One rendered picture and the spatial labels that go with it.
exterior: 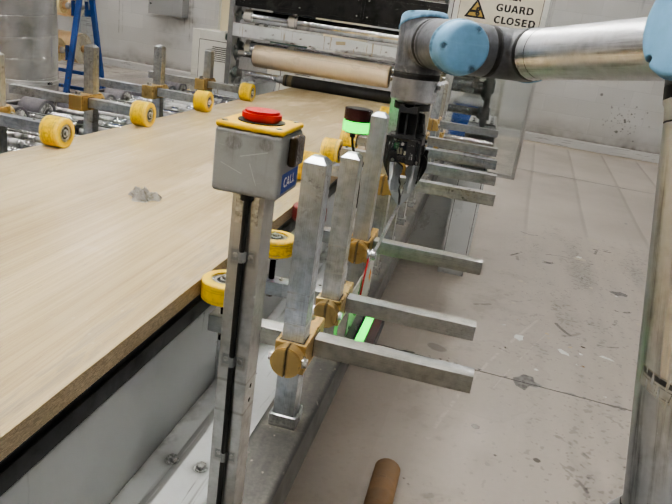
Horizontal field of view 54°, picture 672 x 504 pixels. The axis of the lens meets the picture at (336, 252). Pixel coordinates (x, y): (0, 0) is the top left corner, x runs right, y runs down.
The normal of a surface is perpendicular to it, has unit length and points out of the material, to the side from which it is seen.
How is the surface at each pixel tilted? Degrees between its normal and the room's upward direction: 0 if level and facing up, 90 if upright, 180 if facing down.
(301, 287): 90
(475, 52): 89
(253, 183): 90
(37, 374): 0
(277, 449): 0
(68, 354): 0
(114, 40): 90
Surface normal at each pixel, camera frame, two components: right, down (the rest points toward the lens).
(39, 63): 0.81, 0.30
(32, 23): 0.63, 0.34
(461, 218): -0.24, 0.30
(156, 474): 0.14, -0.93
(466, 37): 0.23, 0.34
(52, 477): 0.96, 0.21
